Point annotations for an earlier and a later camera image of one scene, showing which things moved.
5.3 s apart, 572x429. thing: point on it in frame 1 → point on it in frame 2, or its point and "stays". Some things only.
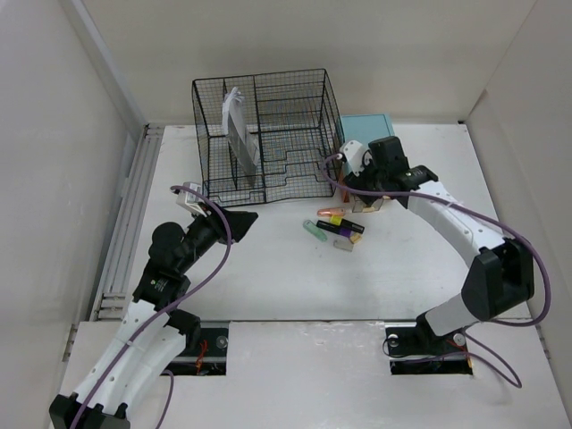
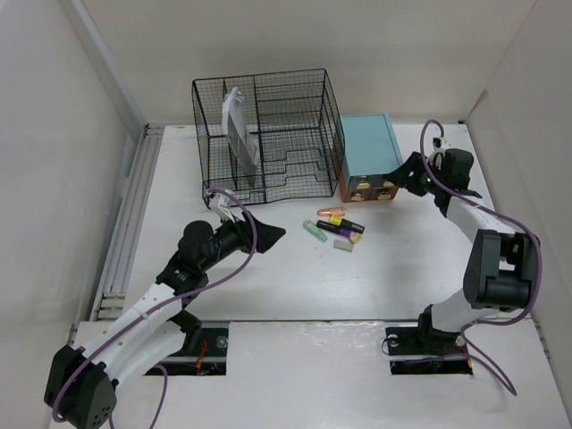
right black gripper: x=357 y=182 → x=400 y=175
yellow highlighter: x=336 y=219 stays
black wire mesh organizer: x=265 y=138 stays
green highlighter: x=309 y=225 stays
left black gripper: x=239 y=222 → x=243 y=230
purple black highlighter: x=345 y=229 stays
